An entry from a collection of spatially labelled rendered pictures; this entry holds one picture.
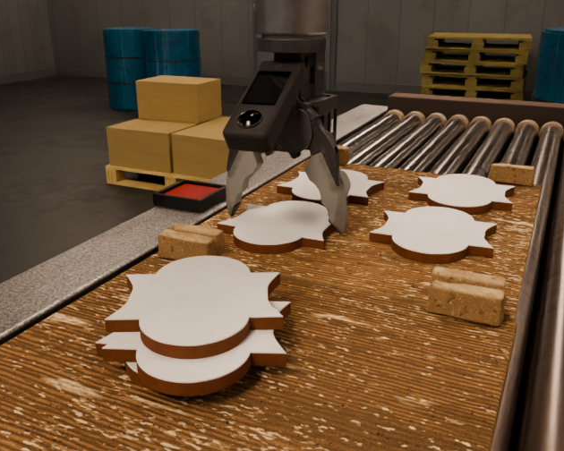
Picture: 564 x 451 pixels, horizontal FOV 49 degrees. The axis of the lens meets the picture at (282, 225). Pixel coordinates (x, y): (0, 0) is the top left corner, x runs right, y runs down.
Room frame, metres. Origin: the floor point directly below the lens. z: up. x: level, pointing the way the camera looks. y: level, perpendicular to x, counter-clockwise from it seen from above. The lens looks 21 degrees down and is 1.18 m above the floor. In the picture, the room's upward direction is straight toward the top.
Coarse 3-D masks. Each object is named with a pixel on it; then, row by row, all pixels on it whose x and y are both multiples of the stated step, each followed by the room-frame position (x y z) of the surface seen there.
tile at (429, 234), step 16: (416, 208) 0.68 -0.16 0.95; (432, 208) 0.68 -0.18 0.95; (448, 208) 0.68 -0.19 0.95; (400, 224) 0.63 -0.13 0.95; (416, 224) 0.63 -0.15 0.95; (432, 224) 0.63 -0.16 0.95; (448, 224) 0.63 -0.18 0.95; (464, 224) 0.63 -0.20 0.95; (480, 224) 0.63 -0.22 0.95; (496, 224) 0.63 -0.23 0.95; (384, 240) 0.60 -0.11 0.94; (400, 240) 0.58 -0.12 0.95; (416, 240) 0.58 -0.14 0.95; (432, 240) 0.58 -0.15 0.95; (448, 240) 0.58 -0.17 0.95; (464, 240) 0.58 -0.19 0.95; (480, 240) 0.58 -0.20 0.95; (416, 256) 0.56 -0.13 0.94; (432, 256) 0.55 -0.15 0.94; (448, 256) 0.55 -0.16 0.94; (464, 256) 0.56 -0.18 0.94
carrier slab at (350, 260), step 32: (256, 192) 0.78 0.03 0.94; (384, 192) 0.78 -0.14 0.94; (352, 224) 0.66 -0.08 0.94; (384, 224) 0.66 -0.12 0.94; (512, 224) 0.66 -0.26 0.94; (224, 256) 0.57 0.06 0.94; (256, 256) 0.57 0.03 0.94; (288, 256) 0.57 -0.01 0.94; (320, 256) 0.57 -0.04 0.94; (352, 256) 0.57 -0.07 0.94; (384, 256) 0.57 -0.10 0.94; (480, 256) 0.57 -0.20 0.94; (512, 256) 0.57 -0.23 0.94; (352, 288) 0.50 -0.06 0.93; (384, 288) 0.50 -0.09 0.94; (416, 288) 0.50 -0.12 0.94; (512, 288) 0.50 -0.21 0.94; (512, 320) 0.44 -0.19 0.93
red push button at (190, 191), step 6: (180, 186) 0.83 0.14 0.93; (186, 186) 0.83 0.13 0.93; (192, 186) 0.83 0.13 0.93; (198, 186) 0.83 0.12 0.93; (204, 186) 0.83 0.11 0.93; (168, 192) 0.80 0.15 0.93; (174, 192) 0.80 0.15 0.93; (180, 192) 0.80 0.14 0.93; (186, 192) 0.80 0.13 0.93; (192, 192) 0.80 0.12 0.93; (198, 192) 0.80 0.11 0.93; (204, 192) 0.80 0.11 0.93; (210, 192) 0.80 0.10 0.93; (192, 198) 0.78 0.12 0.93; (198, 198) 0.78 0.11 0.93
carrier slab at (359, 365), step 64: (64, 320) 0.44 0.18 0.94; (320, 320) 0.44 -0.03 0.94; (384, 320) 0.44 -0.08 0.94; (448, 320) 0.44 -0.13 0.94; (0, 384) 0.35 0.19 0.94; (64, 384) 0.35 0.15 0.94; (128, 384) 0.35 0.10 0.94; (256, 384) 0.35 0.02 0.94; (320, 384) 0.35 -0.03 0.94; (384, 384) 0.35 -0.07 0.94; (448, 384) 0.35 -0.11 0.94; (0, 448) 0.29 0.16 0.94; (64, 448) 0.29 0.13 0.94; (128, 448) 0.29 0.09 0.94; (192, 448) 0.29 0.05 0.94; (256, 448) 0.29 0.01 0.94; (320, 448) 0.29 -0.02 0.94; (384, 448) 0.29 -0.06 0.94; (448, 448) 0.29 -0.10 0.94
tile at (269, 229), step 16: (256, 208) 0.68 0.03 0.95; (272, 208) 0.68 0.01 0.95; (288, 208) 0.68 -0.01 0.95; (304, 208) 0.68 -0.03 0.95; (320, 208) 0.68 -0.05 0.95; (224, 224) 0.63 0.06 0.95; (240, 224) 0.63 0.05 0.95; (256, 224) 0.63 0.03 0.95; (272, 224) 0.63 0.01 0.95; (288, 224) 0.63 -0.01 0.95; (304, 224) 0.63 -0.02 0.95; (320, 224) 0.63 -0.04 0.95; (240, 240) 0.59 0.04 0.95; (256, 240) 0.58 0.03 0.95; (272, 240) 0.58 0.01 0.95; (288, 240) 0.58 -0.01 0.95; (304, 240) 0.59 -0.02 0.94; (320, 240) 0.59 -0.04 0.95
